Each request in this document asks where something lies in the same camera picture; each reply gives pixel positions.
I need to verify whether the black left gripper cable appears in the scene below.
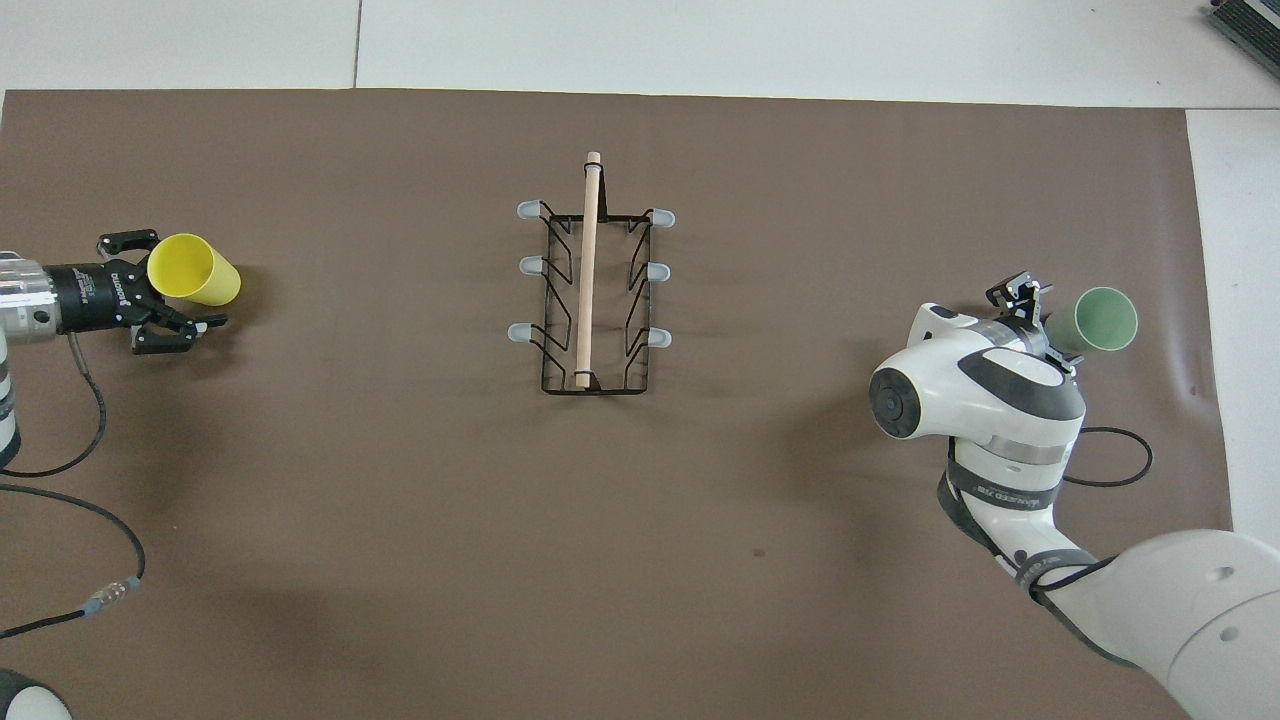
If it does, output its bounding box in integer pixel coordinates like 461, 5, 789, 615
0, 333, 147, 641

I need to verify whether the black wire cup rack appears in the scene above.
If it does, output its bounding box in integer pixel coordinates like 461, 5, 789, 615
507, 151, 677, 397

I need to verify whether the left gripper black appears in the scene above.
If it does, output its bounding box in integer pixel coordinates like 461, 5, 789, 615
44, 228, 230, 357

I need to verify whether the yellow plastic cup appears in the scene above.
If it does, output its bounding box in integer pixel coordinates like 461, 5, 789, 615
147, 233, 242, 307

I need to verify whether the pale green plastic cup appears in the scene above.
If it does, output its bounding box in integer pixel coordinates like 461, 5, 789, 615
1045, 287, 1139, 357

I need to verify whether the brown table mat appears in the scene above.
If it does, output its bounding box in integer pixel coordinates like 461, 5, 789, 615
0, 88, 1259, 720

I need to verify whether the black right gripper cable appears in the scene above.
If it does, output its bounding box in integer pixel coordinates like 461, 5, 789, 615
1062, 426, 1154, 489

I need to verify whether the grey ribbed device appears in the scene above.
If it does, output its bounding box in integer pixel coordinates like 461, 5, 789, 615
1205, 0, 1280, 76

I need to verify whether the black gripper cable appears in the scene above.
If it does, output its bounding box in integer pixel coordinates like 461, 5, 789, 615
1062, 426, 1154, 489
0, 333, 147, 641

